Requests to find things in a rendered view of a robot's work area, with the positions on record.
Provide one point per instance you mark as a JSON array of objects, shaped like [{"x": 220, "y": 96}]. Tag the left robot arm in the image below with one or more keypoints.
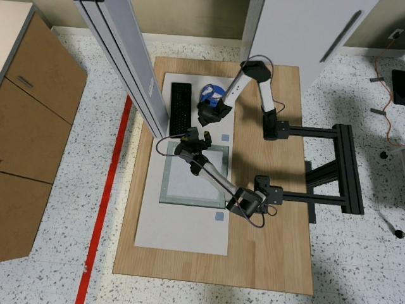
[{"x": 250, "y": 200}]

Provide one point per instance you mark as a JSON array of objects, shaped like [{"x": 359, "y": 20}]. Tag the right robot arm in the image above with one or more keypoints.
[{"x": 262, "y": 75}]

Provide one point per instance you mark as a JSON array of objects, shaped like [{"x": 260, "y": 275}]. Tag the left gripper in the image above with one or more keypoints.
[{"x": 201, "y": 146}]

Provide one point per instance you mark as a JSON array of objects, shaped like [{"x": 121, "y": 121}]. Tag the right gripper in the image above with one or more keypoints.
[{"x": 203, "y": 121}]

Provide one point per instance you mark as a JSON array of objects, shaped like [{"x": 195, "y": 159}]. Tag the black keyboard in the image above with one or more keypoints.
[{"x": 180, "y": 118}]

